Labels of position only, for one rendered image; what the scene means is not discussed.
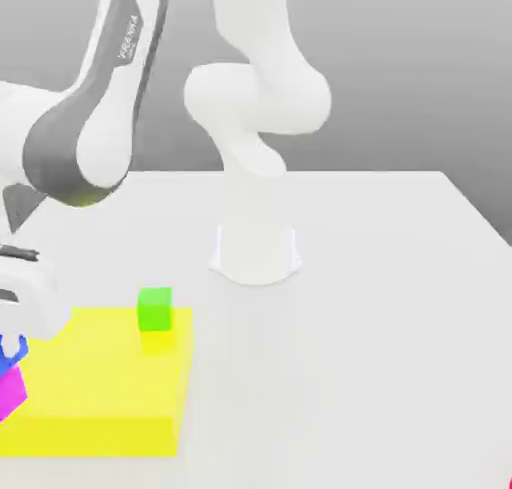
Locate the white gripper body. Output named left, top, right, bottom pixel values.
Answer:
left=0, top=259, right=74, bottom=343

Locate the small blue cube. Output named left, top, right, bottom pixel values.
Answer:
left=0, top=333, right=30, bottom=378

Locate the small magenta cube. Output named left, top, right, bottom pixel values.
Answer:
left=0, top=363, right=29, bottom=423

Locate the small green cube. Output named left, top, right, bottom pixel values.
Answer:
left=136, top=286, right=174, bottom=333

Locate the large yellow box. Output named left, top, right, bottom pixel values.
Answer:
left=0, top=306, right=196, bottom=458

